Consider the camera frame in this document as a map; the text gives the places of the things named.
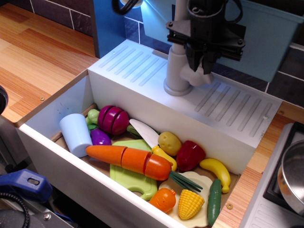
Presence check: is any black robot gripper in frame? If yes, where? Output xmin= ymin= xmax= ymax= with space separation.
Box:
xmin=166 ymin=0 xmax=246 ymax=75

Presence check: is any grey toy faucet lever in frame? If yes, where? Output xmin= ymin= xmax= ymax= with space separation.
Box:
xmin=179 ymin=56 xmax=214 ymax=89

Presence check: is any grey toy faucet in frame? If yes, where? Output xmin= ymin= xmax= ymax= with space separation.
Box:
xmin=163 ymin=0 xmax=192 ymax=96

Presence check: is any white toy sink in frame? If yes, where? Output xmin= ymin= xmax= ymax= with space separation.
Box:
xmin=18 ymin=40 xmax=281 ymax=228

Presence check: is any yellow toy potato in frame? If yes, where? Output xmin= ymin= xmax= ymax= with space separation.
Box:
xmin=158 ymin=132 xmax=182 ymax=156

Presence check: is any red toy bell pepper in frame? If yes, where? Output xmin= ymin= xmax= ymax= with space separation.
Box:
xmin=176 ymin=140 xmax=206 ymax=171

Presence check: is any purple sliced toy onion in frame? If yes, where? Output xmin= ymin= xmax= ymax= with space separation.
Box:
xmin=97 ymin=105 xmax=129 ymax=135

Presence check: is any yellow toy banana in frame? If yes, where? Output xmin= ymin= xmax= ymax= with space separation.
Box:
xmin=199 ymin=158 xmax=231 ymax=194

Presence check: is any large orange toy carrot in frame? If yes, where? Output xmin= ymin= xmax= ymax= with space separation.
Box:
xmin=85 ymin=145 xmax=203 ymax=192

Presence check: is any purple toy eggplant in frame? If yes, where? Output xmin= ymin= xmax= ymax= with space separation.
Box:
xmin=90 ymin=128 xmax=112 ymax=145

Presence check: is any green toy cutting board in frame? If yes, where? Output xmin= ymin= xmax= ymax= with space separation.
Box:
xmin=110 ymin=139 xmax=158 ymax=201

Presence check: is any light blue plastic cup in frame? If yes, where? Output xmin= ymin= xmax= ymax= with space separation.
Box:
xmin=59 ymin=114 xmax=93 ymax=158

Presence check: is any yellow toy corn cob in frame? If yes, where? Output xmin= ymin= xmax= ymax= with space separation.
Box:
xmin=178 ymin=190 xmax=205 ymax=220

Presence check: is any green toy cucumber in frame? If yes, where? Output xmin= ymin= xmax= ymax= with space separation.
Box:
xmin=207 ymin=179 xmax=222 ymax=227

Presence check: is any silver metal pot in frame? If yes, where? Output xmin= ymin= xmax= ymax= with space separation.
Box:
xmin=277 ymin=140 xmax=304 ymax=216

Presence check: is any small orange toy carrot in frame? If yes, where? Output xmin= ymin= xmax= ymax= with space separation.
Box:
xmin=149 ymin=188 xmax=176 ymax=213

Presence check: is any black toy stove top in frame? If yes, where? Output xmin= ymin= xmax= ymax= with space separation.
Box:
xmin=264 ymin=122 xmax=304 ymax=216

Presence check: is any cream toy plate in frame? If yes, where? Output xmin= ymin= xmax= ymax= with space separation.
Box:
xmin=159 ymin=171 xmax=212 ymax=228

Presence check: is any blue clamp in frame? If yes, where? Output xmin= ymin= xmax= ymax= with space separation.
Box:
xmin=0 ymin=169 xmax=53 ymax=203

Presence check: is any teal wall-mounted box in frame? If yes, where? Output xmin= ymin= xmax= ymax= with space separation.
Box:
xmin=140 ymin=0 xmax=304 ymax=82

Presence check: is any white toy knife yellow handle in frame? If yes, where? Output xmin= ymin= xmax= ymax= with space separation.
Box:
xmin=129 ymin=119 xmax=177 ymax=171

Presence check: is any dark grey vertical post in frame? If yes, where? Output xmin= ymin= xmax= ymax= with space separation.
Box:
xmin=89 ymin=0 xmax=125 ymax=58

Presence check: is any black camera lens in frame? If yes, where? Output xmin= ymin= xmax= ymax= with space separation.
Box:
xmin=0 ymin=86 xmax=9 ymax=114

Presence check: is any black braided cable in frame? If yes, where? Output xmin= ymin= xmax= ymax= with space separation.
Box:
xmin=0 ymin=191 xmax=29 ymax=228

